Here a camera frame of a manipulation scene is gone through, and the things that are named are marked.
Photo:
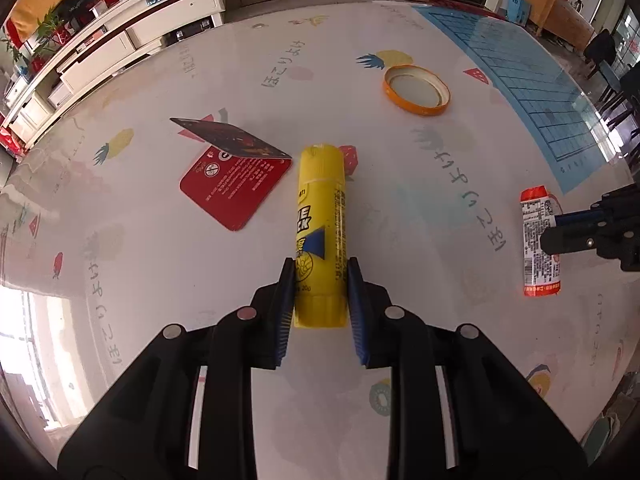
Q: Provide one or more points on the wooden desk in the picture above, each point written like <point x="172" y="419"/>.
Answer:
<point x="560" y="15"/>

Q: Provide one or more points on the yellow glue stick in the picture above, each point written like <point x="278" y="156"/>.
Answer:
<point x="320" y="200"/>

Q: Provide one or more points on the dark chair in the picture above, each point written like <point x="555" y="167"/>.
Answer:
<point x="600" y="50"/>
<point x="625" y="90"/>

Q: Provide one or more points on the red folded card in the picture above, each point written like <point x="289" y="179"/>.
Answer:
<point x="230" y="185"/>

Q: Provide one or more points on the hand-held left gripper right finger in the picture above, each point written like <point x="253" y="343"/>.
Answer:
<point x="357" y="310"/>

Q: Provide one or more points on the orange jar lid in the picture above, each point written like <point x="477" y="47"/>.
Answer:
<point x="390" y="89"/>

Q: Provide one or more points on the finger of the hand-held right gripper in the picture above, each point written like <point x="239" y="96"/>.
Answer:
<point x="575" y="218"/>
<point x="570" y="242"/>

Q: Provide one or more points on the red sausage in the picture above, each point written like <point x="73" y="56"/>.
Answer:
<point x="537" y="270"/>

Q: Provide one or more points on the red gift box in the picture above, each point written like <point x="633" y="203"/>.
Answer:
<point x="10" y="142"/>

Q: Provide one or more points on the cream TV cabinet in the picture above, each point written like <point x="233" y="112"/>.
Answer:
<point x="95" y="60"/>

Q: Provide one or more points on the teal stool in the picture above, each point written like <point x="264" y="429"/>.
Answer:
<point x="597" y="440"/>

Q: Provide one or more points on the potted plant red pot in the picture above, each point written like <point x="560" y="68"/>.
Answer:
<point x="47" y="27"/>

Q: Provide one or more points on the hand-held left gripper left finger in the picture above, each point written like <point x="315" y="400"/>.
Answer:
<point x="285" y="310"/>

